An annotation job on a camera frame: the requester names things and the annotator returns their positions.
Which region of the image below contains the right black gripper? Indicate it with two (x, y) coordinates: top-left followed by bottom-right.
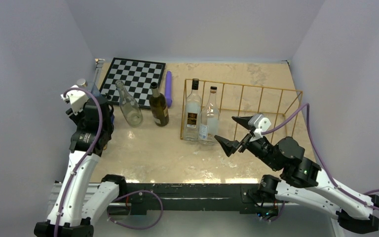
(213, 115), (280, 171)

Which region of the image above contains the round clear bottle cork cap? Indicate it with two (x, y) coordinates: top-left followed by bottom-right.
(198, 86), (220, 144)

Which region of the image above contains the blue dash bottle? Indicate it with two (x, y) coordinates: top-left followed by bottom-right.
(76, 79), (114, 124)

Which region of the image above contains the clear round glass bottle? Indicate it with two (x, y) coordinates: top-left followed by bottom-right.
(115, 79), (143, 127)

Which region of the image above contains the square clear bottle black cap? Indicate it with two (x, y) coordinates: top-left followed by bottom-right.
(184, 79), (201, 141)

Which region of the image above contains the dark green wine bottle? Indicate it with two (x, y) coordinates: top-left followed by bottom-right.
(149, 82), (169, 126)

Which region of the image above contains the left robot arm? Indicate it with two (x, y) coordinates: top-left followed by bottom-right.
(34, 96), (127, 237)

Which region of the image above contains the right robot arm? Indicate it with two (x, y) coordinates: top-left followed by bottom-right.
(215, 114), (379, 234)

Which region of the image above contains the black white chessboard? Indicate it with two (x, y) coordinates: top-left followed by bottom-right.
(100, 57), (166, 110)

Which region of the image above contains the purple cylinder tool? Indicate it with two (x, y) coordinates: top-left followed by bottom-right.
(165, 71), (173, 108)

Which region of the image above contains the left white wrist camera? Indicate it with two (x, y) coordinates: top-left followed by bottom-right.
(60, 85), (89, 116)

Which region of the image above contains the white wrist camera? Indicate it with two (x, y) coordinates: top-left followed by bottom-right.
(248, 114), (271, 138)
(60, 85), (89, 116)

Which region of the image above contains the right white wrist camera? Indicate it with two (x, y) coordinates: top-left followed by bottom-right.
(248, 114), (271, 138)

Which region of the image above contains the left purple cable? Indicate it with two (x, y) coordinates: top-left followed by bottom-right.
(53, 87), (104, 237)

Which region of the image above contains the gold wire wine rack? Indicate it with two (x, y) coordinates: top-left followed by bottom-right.
(172, 79), (303, 142)

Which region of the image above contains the aluminium rail left edge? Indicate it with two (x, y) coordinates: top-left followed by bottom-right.
(93, 58), (106, 84)

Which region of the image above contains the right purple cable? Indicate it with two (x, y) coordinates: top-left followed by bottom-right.
(263, 103), (379, 215)

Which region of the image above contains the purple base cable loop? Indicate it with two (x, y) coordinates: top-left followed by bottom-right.
(106, 190), (164, 230)

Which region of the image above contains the black base frame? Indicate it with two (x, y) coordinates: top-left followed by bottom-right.
(119, 183), (279, 218)

